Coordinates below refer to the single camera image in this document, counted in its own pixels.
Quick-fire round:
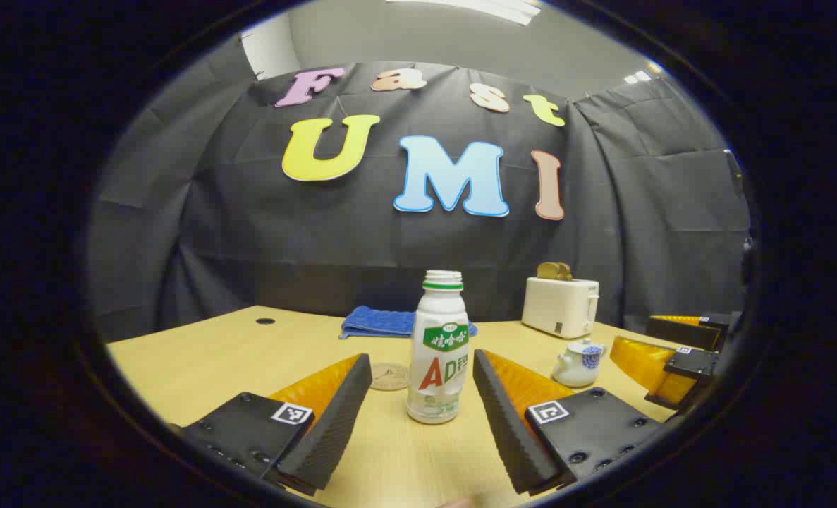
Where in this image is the white blue-flowered teacup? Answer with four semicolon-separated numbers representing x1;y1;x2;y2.
552;344;607;389

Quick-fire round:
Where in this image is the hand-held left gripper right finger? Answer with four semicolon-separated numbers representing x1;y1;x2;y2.
472;349;673;496

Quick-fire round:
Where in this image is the white water bottle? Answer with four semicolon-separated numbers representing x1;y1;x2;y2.
405;270;471;425

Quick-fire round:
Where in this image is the blue towel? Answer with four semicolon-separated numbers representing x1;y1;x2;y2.
339;305;478;340

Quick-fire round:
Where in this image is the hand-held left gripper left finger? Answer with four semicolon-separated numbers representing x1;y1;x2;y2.
168;353;374;497

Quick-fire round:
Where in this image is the round beige coaster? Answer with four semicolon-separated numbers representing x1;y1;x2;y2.
369;362;412;392

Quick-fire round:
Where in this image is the white toaster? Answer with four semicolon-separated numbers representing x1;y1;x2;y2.
521;277;600;340

